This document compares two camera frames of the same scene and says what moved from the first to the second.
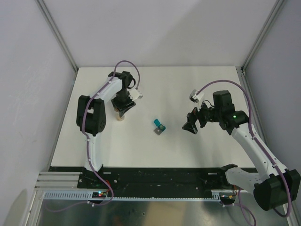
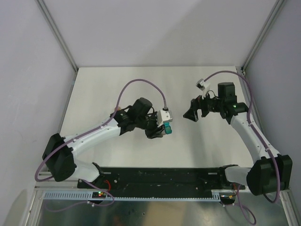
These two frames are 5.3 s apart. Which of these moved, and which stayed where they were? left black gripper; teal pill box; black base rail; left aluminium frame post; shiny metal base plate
Moved: teal pill box; left black gripper
Stayed: shiny metal base plate; black base rail; left aluminium frame post
